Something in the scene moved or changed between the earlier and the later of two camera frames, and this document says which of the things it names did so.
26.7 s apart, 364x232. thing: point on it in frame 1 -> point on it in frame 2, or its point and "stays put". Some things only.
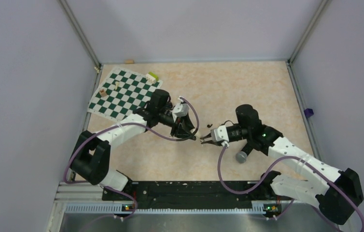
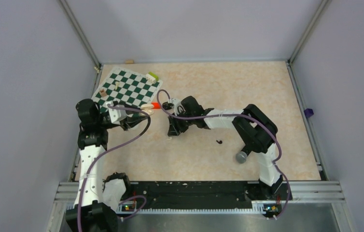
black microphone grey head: x=241 y=156 stays put
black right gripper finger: x=210 y=141 -> x=177 y=126
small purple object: x=308 y=112 stays put
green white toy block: x=151 y=77 stays put
